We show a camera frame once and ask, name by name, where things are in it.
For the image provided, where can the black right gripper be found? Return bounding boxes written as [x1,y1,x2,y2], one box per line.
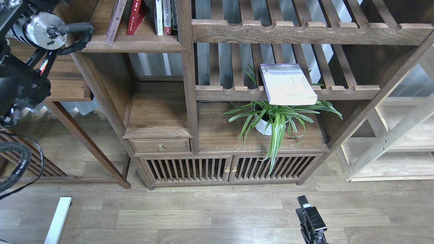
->
[296,196,327,244]

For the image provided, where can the pale lavender book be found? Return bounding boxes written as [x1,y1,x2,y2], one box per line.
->
[260,64,317,106]

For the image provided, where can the red book with photos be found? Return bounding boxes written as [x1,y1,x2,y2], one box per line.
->
[126,0,150,35]

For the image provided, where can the maroon book with white characters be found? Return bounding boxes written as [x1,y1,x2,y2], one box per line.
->
[105,0,127,45]

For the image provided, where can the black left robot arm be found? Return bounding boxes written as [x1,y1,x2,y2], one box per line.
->
[0,0,94,128]

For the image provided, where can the white plant pot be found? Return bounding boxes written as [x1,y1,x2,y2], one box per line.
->
[253,101,289,136]

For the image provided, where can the spider plant green leaves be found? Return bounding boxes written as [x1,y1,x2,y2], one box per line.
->
[223,64,342,173]

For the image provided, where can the brass drawer knob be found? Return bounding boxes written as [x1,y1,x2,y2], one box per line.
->
[158,143,166,152]

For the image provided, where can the dark wooden bookshelf cabinet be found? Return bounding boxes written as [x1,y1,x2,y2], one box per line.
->
[55,0,433,189]

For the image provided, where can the dark upright book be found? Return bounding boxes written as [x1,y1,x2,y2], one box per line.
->
[171,0,178,35]

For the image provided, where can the white table leg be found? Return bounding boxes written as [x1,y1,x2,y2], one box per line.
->
[44,196,72,244]

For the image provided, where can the red and white upright book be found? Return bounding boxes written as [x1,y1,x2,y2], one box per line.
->
[162,0,173,36]

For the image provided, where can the dark slatted wooden rack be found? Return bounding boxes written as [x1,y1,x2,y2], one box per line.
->
[0,127,78,183]

